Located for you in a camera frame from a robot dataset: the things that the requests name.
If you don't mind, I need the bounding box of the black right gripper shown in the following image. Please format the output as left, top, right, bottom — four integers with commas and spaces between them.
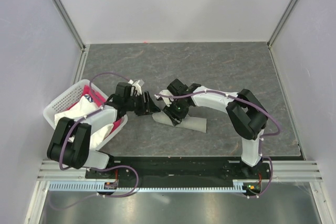
162, 98, 189, 126

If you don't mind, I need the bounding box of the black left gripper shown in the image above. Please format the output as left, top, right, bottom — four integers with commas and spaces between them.
124, 91, 160, 116

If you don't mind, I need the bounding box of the grey-green cloth napkin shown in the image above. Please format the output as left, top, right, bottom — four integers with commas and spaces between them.
152, 112, 207, 133

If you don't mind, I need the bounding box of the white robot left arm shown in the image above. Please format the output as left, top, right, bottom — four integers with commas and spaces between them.
47, 82, 161, 178

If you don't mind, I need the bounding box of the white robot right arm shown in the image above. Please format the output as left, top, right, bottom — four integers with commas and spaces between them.
155, 79, 267, 179

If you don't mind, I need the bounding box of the white folded garment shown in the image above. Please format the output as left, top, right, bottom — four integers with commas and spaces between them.
54, 94, 114, 150

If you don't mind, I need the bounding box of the white plastic laundry basket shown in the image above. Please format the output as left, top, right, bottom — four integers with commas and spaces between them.
43, 79, 128, 150

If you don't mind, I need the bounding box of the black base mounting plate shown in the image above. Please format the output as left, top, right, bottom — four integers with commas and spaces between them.
85, 156, 274, 183

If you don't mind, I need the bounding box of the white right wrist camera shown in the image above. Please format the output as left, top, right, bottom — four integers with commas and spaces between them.
154, 89, 174, 106

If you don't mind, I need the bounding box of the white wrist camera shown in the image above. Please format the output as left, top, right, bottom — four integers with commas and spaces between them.
128, 79, 144, 96
154, 89, 174, 106

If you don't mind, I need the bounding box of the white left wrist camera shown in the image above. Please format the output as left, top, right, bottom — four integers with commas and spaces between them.
128, 79, 144, 96

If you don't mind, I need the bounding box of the grey slotted cable duct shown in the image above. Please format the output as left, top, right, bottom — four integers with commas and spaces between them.
49, 181, 251, 193

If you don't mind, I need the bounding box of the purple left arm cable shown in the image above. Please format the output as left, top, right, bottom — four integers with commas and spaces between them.
47, 72, 140, 210

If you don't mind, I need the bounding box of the aluminium frame rail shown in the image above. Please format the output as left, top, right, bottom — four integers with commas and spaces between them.
37, 161, 322, 182

